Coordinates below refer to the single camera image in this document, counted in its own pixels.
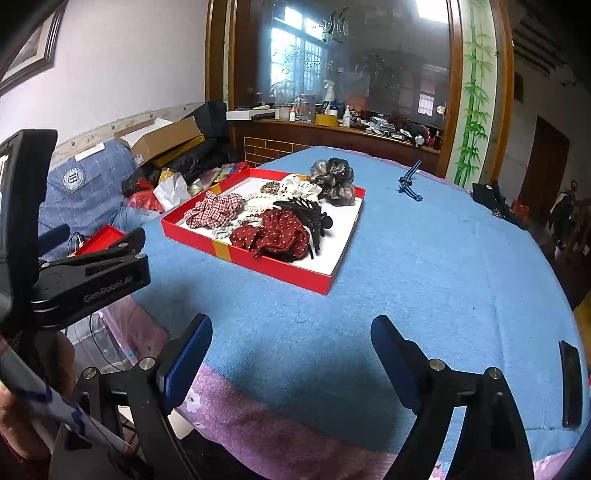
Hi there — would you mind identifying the grey organza scrunchie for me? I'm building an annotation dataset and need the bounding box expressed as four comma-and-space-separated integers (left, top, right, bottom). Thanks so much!
309, 157, 357, 206

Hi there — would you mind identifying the white blue patterned strap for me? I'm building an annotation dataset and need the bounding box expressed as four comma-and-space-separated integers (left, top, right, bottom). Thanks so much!
0, 335, 132, 455

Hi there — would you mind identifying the blue plaid cloth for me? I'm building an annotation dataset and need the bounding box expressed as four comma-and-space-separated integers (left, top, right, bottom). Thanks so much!
37, 141, 167, 259

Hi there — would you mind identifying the dark figurine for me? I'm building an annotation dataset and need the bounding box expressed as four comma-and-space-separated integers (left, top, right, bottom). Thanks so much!
551, 180, 583, 245

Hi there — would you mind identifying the white pearl necklace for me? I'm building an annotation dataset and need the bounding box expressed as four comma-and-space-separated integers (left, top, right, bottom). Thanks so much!
240, 193, 278, 228

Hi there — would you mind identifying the red box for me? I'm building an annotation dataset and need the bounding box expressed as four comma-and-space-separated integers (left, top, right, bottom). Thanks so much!
74, 224, 126, 257

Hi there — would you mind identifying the red plastic bag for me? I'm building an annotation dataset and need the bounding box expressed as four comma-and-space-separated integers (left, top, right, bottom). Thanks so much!
126, 181, 164, 214

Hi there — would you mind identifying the red white-dotted scrunchie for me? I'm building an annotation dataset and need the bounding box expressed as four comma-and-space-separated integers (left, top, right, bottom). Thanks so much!
229, 209, 311, 263

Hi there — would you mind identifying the framed wall picture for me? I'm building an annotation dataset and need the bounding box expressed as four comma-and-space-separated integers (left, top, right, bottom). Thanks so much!
0, 0, 70, 95

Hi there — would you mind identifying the red plaid scrunchie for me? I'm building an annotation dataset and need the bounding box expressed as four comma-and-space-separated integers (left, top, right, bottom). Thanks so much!
185, 191, 245, 230

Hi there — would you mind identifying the flat white box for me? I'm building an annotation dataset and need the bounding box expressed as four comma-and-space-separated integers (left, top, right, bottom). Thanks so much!
226, 108, 277, 121

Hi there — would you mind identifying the black hair claw clip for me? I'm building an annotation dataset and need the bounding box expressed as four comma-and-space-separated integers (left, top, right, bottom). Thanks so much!
273, 196, 334, 241

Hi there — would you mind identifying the white dotted scrunchie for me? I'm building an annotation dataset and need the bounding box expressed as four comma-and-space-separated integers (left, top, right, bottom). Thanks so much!
277, 173, 326, 203

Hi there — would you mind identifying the wooden counter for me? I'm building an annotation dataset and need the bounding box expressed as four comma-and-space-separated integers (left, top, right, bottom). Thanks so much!
228, 117, 441, 178

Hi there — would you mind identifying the black rectangular bar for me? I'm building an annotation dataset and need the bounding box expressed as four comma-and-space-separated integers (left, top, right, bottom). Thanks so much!
558, 340, 583, 429

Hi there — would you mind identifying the black pouch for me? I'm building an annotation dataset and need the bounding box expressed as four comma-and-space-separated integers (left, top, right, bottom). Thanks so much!
472, 180, 527, 228

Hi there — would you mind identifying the white spray bottle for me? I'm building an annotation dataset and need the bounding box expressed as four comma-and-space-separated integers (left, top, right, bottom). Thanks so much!
322, 79, 338, 115

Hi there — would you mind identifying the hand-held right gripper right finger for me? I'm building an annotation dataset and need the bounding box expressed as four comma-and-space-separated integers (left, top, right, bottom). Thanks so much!
370, 315, 536, 480

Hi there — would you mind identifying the cardboard box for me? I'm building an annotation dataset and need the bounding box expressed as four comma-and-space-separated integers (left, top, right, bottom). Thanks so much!
115, 115, 205, 168

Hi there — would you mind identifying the purple floral sheet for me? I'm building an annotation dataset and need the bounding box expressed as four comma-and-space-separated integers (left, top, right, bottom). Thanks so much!
99, 300, 591, 480

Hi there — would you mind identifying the silver plastic bag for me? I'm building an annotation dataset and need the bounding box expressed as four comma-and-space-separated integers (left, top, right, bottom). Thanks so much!
153, 174, 191, 212

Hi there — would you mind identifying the person's left hand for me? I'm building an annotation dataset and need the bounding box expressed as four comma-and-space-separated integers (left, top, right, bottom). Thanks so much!
0, 330, 77, 462

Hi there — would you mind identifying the grey green bead bracelet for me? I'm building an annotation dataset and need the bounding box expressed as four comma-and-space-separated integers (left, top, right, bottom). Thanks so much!
210, 224, 245, 241

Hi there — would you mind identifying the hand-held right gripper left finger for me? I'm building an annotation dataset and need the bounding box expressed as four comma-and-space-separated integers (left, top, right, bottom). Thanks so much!
48, 313, 214, 480

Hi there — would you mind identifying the red white jewelry tray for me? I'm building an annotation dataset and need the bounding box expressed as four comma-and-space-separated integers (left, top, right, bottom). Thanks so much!
161, 167, 366, 296

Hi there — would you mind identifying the colourful packet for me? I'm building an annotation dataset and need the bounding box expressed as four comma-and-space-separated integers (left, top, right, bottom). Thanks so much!
217, 162, 250, 182

